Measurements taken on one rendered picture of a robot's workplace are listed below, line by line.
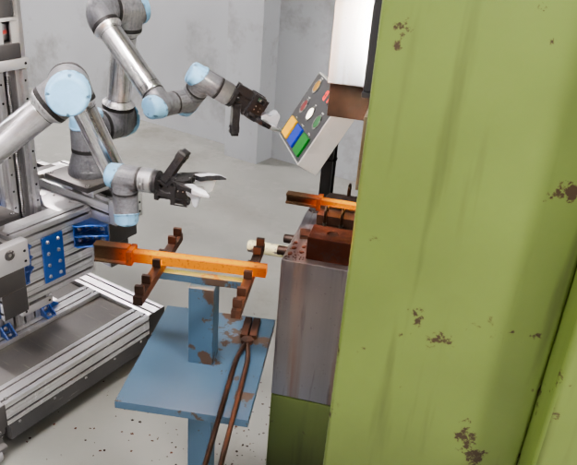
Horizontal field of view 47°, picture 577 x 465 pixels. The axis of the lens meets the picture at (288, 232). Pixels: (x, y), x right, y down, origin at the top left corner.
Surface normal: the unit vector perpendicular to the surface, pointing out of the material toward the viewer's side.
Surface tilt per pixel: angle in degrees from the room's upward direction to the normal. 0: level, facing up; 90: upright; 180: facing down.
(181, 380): 0
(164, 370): 0
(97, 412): 0
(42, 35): 90
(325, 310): 90
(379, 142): 90
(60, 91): 85
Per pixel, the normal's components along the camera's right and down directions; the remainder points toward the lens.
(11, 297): 0.84, 0.29
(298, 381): -0.23, 0.41
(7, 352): 0.07, -0.89
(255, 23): -0.54, 0.33
